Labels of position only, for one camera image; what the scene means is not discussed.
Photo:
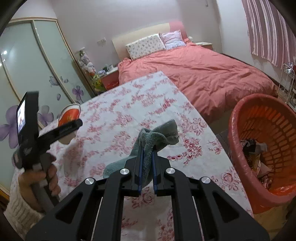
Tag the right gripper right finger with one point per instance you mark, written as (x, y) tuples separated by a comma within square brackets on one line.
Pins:
[(159, 166)]

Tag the white wire rack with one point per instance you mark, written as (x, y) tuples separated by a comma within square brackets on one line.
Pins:
[(286, 89)]

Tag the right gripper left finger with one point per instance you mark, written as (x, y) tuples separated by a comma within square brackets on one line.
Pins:
[(135, 167)]

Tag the white knit sleeve forearm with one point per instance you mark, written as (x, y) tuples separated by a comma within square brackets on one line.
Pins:
[(23, 210)]

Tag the yellow snack wrapper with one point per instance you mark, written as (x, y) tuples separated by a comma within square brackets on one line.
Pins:
[(260, 170)]

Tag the orange white paper cup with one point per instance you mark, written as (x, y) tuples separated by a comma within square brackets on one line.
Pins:
[(68, 114)]

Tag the bed with coral duvet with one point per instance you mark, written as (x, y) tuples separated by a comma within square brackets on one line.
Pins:
[(211, 81)]

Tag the grey green sock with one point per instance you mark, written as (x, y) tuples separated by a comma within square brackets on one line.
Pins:
[(156, 139)]

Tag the sliding floral wardrobe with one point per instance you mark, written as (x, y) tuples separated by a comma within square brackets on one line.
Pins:
[(35, 57)]

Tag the hanging plush toy stack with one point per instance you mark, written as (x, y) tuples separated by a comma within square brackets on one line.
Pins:
[(91, 73)]

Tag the orange plastic laundry basket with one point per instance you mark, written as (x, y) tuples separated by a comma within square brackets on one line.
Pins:
[(261, 136)]

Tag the right nightstand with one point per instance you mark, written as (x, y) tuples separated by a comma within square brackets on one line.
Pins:
[(206, 45)]

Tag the person's left hand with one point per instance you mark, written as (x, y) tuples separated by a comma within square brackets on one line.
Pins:
[(40, 188)]

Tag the striped pink pillow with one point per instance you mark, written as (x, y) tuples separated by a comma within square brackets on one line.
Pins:
[(172, 40)]

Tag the white wall socket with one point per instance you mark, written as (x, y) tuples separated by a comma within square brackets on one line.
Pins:
[(101, 41)]

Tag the beige pink headboard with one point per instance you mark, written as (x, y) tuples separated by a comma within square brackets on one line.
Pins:
[(121, 41)]

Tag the floral pink white tablecloth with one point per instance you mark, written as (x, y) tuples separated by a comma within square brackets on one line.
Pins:
[(200, 209)]

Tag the floral white pillow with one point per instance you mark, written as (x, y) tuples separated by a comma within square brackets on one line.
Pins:
[(145, 46)]

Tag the pink striped curtain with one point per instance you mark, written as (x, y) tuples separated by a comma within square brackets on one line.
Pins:
[(270, 37)]

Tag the left pink nightstand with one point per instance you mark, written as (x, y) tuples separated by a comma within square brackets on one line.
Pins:
[(111, 79)]

